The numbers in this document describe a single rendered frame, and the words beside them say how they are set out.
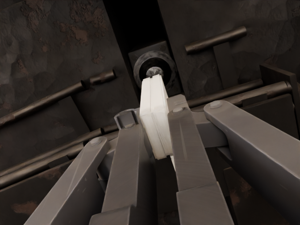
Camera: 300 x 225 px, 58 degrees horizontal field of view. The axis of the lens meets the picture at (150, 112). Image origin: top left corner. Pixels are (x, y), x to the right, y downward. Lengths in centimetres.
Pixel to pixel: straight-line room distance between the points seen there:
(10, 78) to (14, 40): 5
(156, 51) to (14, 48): 18
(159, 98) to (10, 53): 26
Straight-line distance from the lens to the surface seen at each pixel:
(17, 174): 31
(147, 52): 37
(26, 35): 37
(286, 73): 28
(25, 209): 32
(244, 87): 32
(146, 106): 15
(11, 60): 38
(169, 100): 17
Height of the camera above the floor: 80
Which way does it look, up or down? 16 degrees down
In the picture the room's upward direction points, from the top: 19 degrees counter-clockwise
